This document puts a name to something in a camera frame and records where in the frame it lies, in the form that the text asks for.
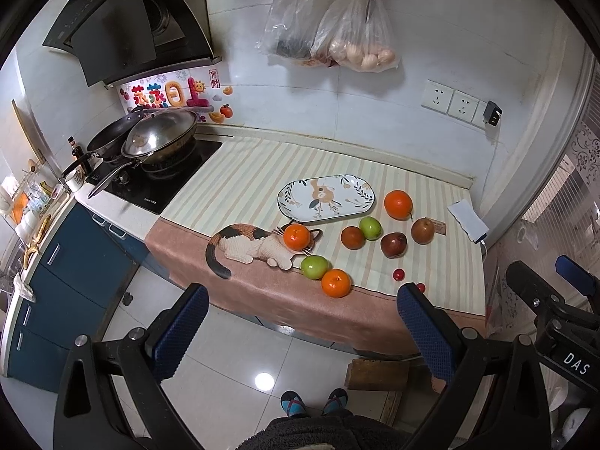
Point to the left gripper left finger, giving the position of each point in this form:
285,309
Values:
89,414

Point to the plastic bag of eggs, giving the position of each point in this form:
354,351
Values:
356,34

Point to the steel wok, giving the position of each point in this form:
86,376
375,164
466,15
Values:
151,140

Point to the small brown label tag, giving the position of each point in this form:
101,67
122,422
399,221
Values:
439,227

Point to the wooden stool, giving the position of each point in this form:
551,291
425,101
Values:
380,376

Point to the black range hood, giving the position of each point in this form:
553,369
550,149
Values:
116,41

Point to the dark soy sauce bottle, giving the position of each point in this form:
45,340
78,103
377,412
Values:
77,149

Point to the black frying pan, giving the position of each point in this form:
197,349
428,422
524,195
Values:
106,145

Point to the right blue slipper foot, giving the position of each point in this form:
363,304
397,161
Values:
336,402

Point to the black gas stove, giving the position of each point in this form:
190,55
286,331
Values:
152,186

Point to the black plug adapter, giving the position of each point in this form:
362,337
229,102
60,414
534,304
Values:
492,113

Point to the blue kitchen cabinet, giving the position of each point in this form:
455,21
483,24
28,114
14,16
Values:
83,269

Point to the dark red apple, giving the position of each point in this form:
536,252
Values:
394,245

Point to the large orange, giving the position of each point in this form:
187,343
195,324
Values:
398,204

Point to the left blue slipper foot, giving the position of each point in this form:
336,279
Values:
292,404

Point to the white wall socket panel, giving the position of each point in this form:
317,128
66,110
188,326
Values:
456,104

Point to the blue slipper foot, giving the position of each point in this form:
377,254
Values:
336,402
292,404

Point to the plastic bag dark contents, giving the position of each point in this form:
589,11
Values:
290,30

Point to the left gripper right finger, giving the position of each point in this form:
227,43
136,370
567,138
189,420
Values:
515,414

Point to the white folded paper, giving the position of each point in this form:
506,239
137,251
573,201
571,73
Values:
463,212

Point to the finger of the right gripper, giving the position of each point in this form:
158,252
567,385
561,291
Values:
579,278
534,290

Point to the small dark red fruit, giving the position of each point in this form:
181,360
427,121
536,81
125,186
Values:
352,238

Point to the green apple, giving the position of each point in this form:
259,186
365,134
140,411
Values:
314,267
371,228

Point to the oval floral ceramic plate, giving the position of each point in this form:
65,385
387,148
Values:
325,198

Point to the brown round fruit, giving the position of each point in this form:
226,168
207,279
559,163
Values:
423,231

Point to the colourful wall sticker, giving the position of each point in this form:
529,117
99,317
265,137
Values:
208,89

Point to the mandarin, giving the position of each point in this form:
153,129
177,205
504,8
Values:
297,237
336,283

